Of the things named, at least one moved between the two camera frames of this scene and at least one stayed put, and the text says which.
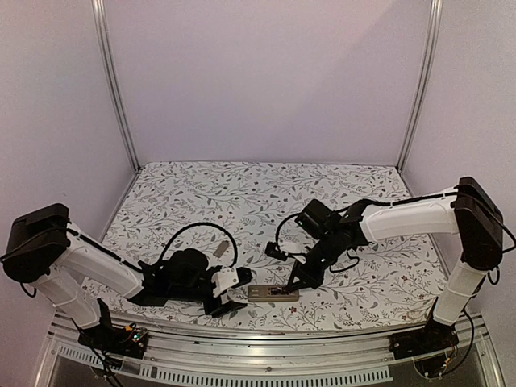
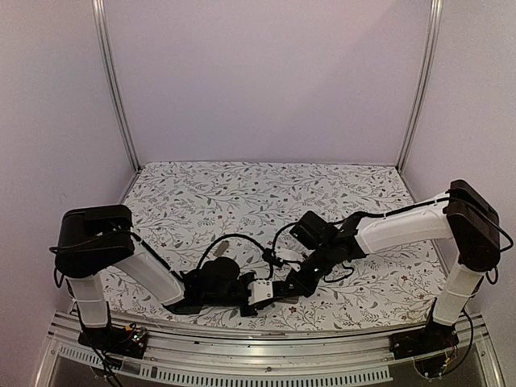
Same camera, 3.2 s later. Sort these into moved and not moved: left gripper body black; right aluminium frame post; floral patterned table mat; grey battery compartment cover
Moved: left gripper body black
Not moved: floral patterned table mat; right aluminium frame post; grey battery compartment cover
